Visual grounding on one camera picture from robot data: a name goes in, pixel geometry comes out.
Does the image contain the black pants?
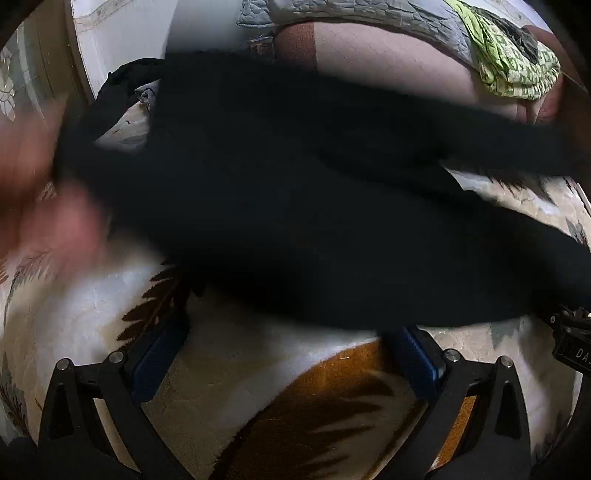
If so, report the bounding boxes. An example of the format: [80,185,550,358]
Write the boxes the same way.
[61,51,590,331]

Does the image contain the green patterned cloth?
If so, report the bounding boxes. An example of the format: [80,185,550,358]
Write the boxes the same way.
[448,1,561,100]

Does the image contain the pink and maroon bolster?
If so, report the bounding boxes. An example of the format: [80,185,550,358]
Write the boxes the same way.
[274,21,563,124]

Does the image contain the grey quilted pillow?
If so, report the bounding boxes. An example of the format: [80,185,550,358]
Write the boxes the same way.
[238,0,477,68]

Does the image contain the black garment pile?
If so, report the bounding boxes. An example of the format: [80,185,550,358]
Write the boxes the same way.
[78,58,164,141]

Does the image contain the wooden glass cabinet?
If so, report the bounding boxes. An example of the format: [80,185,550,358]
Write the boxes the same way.
[1,0,93,124]

